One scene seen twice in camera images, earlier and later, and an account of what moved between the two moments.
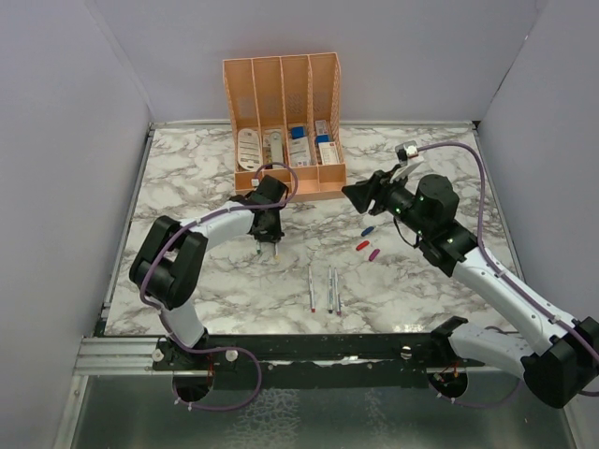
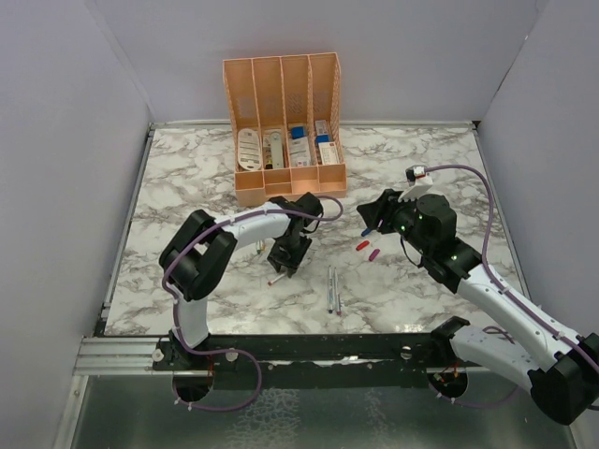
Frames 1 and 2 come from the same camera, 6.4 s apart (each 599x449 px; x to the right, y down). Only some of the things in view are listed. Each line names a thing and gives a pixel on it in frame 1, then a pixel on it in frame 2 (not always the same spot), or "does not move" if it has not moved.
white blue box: [299, 148] does not move
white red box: [328, 153] does not move
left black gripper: [274, 234] → [277, 259]
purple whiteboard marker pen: [339, 312] does not move
